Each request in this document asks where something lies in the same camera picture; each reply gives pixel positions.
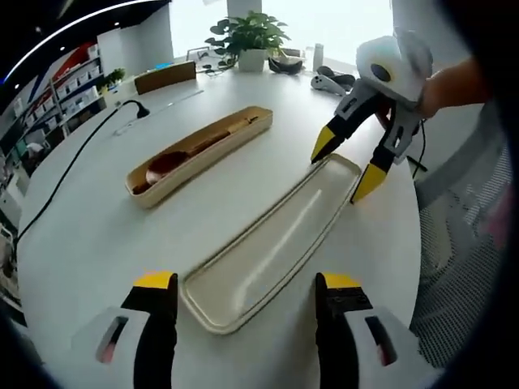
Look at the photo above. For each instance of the person's right hand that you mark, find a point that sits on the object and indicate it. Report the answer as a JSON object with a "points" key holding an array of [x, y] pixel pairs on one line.
{"points": [[440, 93]]}

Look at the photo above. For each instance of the white ceiling light strip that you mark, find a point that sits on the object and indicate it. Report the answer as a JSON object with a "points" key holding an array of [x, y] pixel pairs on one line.
{"points": [[61, 30]]}

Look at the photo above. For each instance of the white bottle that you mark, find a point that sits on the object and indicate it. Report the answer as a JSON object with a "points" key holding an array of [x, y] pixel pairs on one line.
{"points": [[319, 52]]}

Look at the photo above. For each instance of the small green plant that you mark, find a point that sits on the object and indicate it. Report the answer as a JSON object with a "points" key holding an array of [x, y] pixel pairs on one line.
{"points": [[113, 78]]}

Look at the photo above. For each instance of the beige cutlery case lid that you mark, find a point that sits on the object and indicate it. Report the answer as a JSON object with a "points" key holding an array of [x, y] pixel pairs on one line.
{"points": [[267, 251]]}

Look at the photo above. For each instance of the brown cardboard box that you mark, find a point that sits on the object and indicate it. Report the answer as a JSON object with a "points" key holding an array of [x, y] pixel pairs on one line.
{"points": [[166, 77]]}

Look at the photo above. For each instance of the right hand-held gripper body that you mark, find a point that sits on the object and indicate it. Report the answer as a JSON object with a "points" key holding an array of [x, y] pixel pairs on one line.
{"points": [[401, 69]]}

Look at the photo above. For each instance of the beige cutlery case base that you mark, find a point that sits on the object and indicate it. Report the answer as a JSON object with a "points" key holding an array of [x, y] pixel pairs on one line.
{"points": [[162, 198]]}

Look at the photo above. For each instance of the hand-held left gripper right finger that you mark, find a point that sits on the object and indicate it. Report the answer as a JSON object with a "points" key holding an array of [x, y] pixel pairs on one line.
{"points": [[336, 336]]}

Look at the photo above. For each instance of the white mesh chair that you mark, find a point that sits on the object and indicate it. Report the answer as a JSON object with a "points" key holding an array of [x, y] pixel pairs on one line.
{"points": [[198, 53]]}

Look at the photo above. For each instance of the potted green plant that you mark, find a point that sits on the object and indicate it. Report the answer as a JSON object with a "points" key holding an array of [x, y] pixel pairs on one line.
{"points": [[251, 36]]}

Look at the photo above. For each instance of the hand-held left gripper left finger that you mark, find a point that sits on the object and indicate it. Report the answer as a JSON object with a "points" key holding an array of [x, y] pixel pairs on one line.
{"points": [[156, 336]]}

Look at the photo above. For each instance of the shelf with white bins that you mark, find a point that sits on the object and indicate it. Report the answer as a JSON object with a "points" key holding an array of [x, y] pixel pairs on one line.
{"points": [[61, 97]]}

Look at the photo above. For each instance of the white hand controller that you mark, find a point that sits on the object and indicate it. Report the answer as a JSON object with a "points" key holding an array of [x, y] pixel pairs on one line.
{"points": [[324, 84]]}

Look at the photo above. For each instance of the brown wooden spoon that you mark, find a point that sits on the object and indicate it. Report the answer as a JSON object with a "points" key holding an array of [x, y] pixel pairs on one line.
{"points": [[170, 164]]}

